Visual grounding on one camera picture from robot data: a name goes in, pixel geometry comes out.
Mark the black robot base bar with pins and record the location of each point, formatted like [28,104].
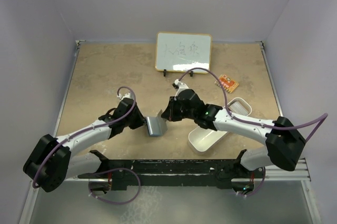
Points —
[218,173]

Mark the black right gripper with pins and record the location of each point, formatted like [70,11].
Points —
[170,113]

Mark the grey card holder wallet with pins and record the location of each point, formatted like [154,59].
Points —
[156,125]

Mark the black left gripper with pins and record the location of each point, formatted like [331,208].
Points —
[140,120]

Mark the white box with cards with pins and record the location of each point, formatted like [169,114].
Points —
[239,106]

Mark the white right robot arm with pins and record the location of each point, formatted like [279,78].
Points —
[282,145]

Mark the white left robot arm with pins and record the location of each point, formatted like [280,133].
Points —
[48,163]

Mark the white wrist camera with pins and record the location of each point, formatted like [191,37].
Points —
[126,95]
[179,86]

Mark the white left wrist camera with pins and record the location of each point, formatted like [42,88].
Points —
[126,95]

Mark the small whiteboard with writing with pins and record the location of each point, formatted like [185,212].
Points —
[179,52]

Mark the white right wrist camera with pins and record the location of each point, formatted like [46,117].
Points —
[179,86]

